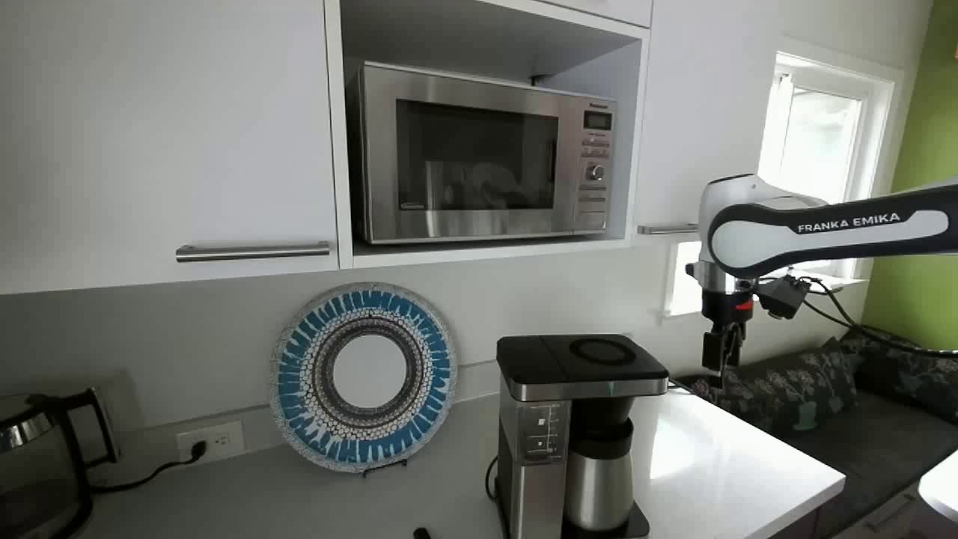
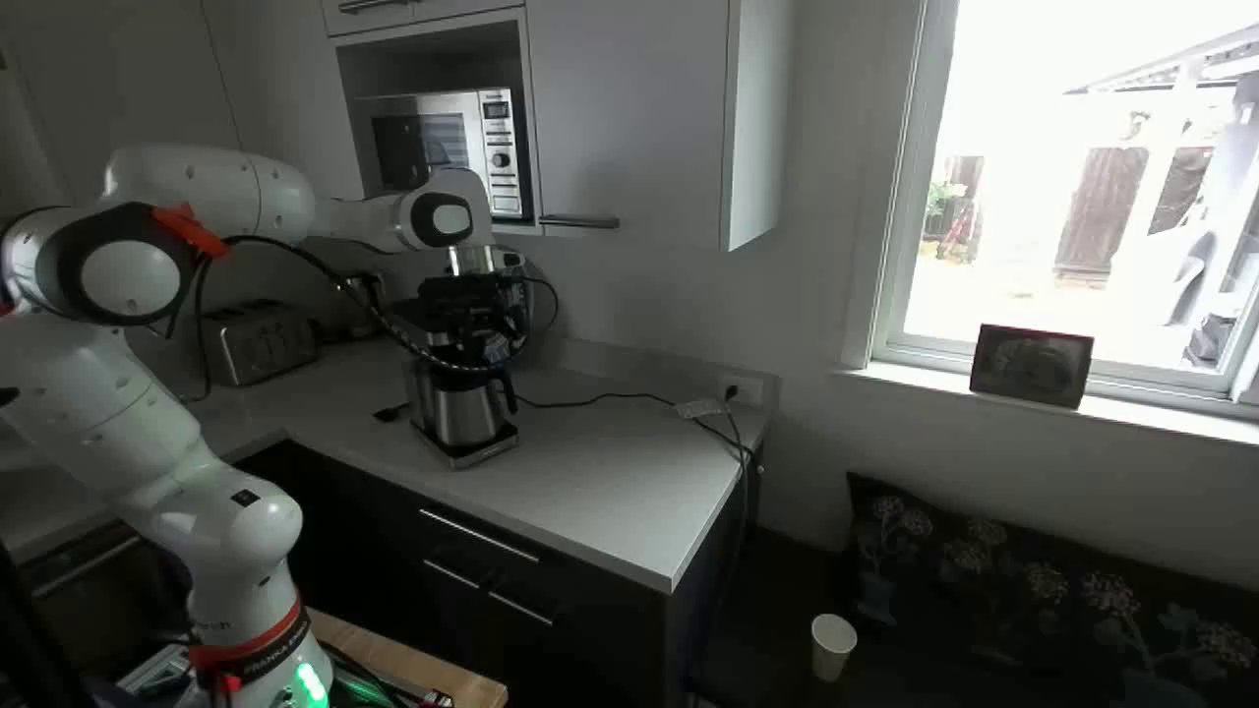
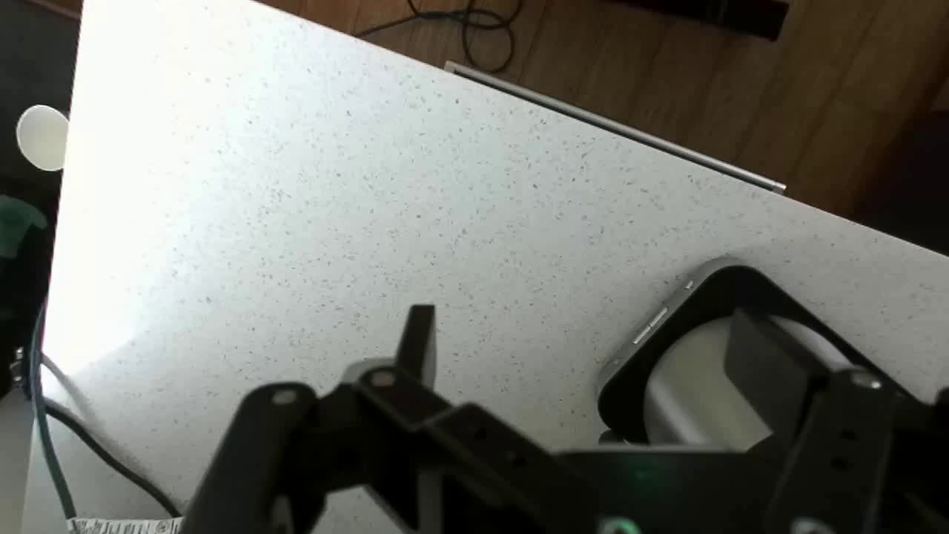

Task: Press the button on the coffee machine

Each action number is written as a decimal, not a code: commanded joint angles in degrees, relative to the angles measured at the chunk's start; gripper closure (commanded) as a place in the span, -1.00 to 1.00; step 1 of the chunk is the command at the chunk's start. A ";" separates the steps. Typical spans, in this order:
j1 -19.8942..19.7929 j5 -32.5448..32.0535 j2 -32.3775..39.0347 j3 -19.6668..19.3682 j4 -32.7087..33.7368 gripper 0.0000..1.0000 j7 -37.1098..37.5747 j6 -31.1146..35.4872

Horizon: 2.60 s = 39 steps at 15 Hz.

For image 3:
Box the long silver drawer handle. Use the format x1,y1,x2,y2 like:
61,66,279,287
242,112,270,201
440,60,790,197

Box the thin black floor cable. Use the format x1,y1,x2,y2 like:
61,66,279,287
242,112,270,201
352,0,519,77

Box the dark floral bench cushion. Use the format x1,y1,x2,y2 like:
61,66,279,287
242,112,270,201
0,192,50,336

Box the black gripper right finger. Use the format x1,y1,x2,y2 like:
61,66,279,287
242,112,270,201
724,309,949,534

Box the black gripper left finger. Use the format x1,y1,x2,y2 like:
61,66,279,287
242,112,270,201
179,302,556,534

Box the white paper cup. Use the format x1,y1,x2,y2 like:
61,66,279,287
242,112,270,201
15,100,71,175

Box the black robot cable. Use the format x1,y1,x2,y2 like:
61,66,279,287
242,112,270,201
25,314,185,523

